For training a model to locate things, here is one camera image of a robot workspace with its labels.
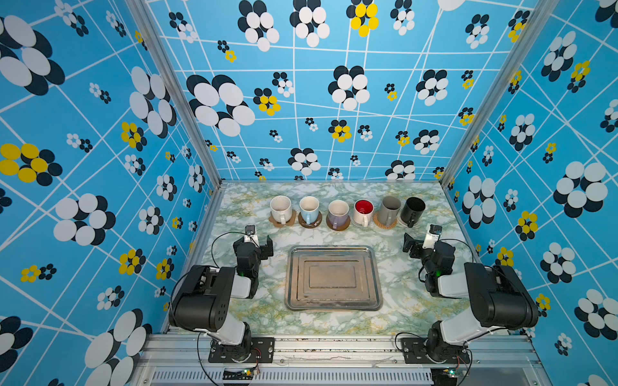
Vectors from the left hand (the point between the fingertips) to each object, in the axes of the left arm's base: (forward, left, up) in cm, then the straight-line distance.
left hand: (256, 236), depth 93 cm
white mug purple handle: (+15, -33, +1) cm, 36 cm away
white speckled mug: (+15, -8, -2) cm, 17 cm away
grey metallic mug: (+10, -53, +4) cm, 54 cm away
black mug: (+10, -62, +4) cm, 63 cm away
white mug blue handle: (+15, -20, +1) cm, 25 cm away
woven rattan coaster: (+11, -50, -6) cm, 52 cm away
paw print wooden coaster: (+9, -7, -5) cm, 12 cm away
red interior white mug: (+14, -44, -3) cm, 47 cm away
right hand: (0, -64, 0) cm, 64 cm away
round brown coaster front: (+8, -22, -5) cm, 24 cm away
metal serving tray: (-14, -30, -7) cm, 33 cm away
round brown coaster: (+8, -32, +1) cm, 33 cm away
